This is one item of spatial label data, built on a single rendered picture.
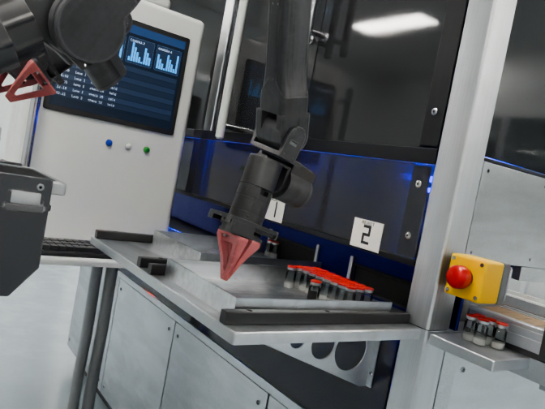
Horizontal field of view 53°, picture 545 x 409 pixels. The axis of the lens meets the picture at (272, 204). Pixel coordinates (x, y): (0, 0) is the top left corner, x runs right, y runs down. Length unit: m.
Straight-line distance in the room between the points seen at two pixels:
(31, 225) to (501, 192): 0.83
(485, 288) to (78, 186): 1.16
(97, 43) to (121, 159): 1.08
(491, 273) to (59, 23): 0.74
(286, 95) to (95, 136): 0.95
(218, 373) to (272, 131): 0.91
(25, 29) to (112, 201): 1.12
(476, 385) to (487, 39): 0.67
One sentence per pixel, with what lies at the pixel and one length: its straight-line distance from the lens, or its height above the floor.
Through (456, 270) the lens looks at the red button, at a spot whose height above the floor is 1.01.
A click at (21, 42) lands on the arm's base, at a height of 1.19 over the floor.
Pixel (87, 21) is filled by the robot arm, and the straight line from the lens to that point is 0.66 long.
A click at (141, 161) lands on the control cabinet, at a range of 1.74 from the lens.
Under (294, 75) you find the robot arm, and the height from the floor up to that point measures 1.26.
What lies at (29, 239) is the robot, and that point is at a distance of 0.79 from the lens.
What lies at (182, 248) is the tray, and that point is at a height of 0.90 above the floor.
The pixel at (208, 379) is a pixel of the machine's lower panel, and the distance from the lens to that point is 1.66.
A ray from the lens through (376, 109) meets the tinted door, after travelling 1.20.
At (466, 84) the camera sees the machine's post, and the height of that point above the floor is 1.33.
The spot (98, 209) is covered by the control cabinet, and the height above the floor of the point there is 0.91.
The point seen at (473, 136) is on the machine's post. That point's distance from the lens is 1.04.
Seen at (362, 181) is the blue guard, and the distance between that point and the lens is 1.18.
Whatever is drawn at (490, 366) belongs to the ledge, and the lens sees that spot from 0.97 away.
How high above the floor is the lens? 1.10
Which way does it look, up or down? 3 degrees down
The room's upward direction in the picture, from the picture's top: 11 degrees clockwise
